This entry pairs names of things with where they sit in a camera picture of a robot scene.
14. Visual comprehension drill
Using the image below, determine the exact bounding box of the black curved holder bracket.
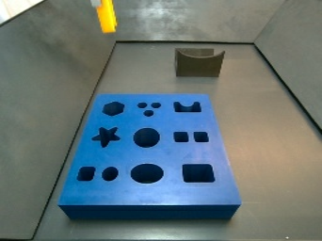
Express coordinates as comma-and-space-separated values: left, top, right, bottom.
175, 48, 225, 77

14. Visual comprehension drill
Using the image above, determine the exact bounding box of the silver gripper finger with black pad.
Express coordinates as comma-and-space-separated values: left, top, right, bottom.
91, 0, 100, 8

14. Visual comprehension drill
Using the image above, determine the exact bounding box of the blue foam shape board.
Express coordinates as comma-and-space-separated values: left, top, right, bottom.
57, 94, 242, 219

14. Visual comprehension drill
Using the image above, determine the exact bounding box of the yellow arch block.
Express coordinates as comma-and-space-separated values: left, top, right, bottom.
96, 0, 117, 33

